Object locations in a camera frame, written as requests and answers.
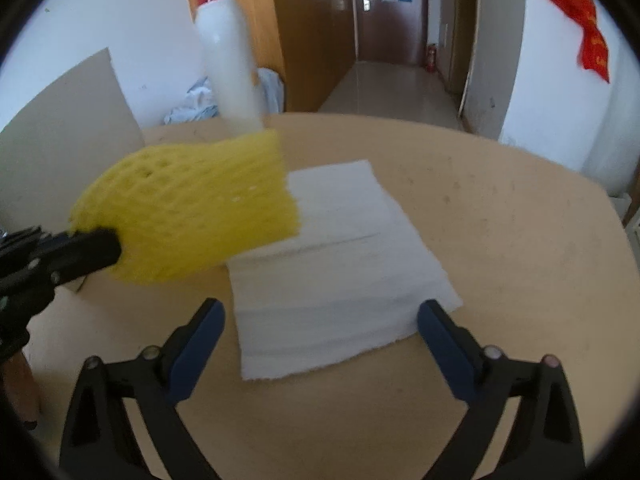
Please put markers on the yellow foam fruit net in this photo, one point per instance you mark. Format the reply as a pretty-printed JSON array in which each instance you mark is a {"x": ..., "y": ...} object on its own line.
[{"x": 190, "y": 210}]

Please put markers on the grey cardboard sheet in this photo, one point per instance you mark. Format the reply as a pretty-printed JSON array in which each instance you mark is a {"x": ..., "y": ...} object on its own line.
[{"x": 60, "y": 150}]

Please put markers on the white pump bottle red cap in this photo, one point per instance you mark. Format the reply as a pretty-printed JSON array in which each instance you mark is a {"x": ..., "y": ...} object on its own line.
[{"x": 227, "y": 60}]

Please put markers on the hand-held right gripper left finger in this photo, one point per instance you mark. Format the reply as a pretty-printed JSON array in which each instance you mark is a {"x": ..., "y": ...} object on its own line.
[{"x": 195, "y": 355}]

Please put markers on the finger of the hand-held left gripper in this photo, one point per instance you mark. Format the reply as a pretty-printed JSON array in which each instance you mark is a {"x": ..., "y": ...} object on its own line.
[
  {"x": 85, "y": 255},
  {"x": 20, "y": 240}
]

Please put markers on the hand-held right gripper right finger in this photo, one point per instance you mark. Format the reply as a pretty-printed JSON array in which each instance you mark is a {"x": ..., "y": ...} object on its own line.
[{"x": 450, "y": 355}]

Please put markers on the white plastic bag pile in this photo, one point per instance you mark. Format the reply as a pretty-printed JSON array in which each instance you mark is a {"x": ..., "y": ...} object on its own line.
[{"x": 195, "y": 105}]

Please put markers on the red hanging decoration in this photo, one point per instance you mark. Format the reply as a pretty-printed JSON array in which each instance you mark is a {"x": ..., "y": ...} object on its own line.
[{"x": 585, "y": 20}]

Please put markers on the wooden wardrobe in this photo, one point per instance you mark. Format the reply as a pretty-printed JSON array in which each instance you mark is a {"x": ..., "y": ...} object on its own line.
[{"x": 300, "y": 35}]

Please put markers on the wooden side door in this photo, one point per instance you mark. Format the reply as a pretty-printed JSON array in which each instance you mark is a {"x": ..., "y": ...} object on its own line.
[{"x": 462, "y": 35}]

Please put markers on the red fire extinguisher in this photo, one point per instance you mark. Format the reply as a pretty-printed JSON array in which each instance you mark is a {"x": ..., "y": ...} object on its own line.
[{"x": 431, "y": 57}]

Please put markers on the dark brown door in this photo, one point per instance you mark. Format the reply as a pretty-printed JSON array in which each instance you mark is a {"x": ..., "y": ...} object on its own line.
[{"x": 390, "y": 30}]

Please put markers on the person's left hand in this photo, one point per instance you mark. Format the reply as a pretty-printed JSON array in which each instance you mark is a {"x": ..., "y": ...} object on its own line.
[{"x": 22, "y": 390}]

